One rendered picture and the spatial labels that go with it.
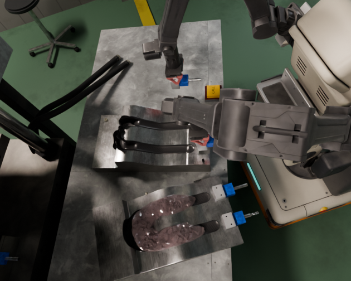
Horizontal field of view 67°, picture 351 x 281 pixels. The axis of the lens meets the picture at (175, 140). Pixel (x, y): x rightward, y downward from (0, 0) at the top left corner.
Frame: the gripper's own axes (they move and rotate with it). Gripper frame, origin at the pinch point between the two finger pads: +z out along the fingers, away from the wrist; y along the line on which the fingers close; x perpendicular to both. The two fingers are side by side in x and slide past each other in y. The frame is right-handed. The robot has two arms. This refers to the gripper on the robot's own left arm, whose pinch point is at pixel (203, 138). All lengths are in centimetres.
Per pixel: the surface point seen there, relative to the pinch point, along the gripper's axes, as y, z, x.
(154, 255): 38.9, 12.2, -18.9
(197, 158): 3.7, 8.3, -4.1
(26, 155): -2, 4, -89
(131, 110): -15.2, -3.6, -31.0
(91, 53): -152, 56, -130
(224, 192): 15.7, 13.8, 5.6
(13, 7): -143, -7, -163
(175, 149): -0.8, 7.1, -13.2
